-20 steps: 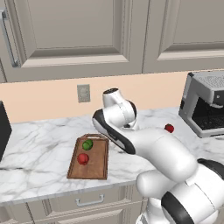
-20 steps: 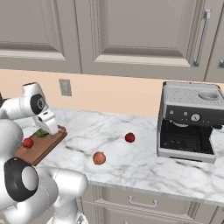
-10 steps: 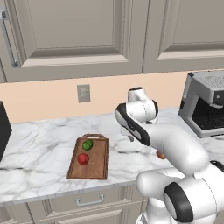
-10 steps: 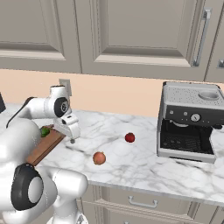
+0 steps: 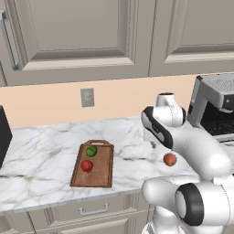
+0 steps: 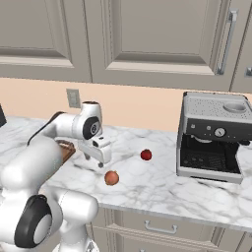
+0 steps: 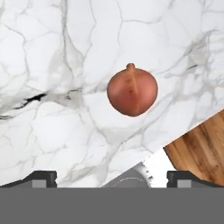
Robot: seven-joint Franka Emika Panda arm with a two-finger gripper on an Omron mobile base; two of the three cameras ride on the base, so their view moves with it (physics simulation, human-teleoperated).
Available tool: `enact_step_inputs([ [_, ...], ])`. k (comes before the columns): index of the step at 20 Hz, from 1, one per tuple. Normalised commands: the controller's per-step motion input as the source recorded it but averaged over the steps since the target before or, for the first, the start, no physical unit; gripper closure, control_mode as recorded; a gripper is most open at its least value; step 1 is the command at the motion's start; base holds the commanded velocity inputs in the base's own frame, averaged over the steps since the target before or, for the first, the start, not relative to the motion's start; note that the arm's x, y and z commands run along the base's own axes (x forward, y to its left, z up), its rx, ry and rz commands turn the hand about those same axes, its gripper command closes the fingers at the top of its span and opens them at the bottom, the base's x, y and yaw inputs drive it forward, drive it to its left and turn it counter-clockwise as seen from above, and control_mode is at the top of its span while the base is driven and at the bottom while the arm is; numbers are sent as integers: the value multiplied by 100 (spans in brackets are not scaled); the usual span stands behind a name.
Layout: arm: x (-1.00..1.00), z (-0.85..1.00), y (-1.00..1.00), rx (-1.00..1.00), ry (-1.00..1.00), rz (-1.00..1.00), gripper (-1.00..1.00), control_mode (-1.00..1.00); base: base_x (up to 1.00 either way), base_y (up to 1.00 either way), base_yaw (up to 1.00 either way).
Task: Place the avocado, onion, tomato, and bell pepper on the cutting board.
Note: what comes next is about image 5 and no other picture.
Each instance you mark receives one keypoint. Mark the red tomato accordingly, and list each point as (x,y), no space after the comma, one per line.
(86,166)

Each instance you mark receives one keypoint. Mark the red-orange onion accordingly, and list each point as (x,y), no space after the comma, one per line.
(169,159)

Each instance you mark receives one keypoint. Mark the grey coffee machine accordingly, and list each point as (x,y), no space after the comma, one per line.
(213,106)

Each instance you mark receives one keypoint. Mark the black appliance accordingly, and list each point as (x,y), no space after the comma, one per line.
(3,140)

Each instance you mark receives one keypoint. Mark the green avocado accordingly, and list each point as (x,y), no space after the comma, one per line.
(91,151)

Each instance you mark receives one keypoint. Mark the brown wooden cutting board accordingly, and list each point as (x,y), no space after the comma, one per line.
(94,169)

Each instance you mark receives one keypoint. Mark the grey drawer front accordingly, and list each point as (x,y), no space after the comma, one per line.
(88,210)

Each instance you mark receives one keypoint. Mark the beige wall cupboard door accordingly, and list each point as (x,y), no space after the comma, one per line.
(79,39)
(195,33)
(2,76)

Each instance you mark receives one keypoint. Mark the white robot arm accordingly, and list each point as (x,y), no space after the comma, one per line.
(195,152)

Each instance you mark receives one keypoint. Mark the grey wall outlet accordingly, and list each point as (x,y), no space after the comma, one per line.
(87,97)

